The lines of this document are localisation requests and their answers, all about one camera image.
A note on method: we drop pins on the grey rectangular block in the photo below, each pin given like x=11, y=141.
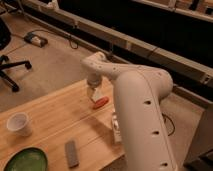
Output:
x=71, y=154

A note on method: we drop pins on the orange carrot toy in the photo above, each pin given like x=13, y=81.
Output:
x=101, y=102

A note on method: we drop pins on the dark cabinet at right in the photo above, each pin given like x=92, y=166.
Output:
x=200, y=153

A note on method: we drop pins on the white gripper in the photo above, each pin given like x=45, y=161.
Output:
x=94, y=80

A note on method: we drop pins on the green plate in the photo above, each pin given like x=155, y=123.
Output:
x=28, y=159

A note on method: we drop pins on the white sponge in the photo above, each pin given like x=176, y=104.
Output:
x=94, y=94

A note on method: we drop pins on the power strip on floor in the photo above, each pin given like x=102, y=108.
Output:
x=35, y=39

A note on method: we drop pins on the white plastic bottle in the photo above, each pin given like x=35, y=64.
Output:
x=115, y=128

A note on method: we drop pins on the black office chair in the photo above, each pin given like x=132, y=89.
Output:
x=5, y=38

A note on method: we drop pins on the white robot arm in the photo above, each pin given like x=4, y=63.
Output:
x=137, y=92

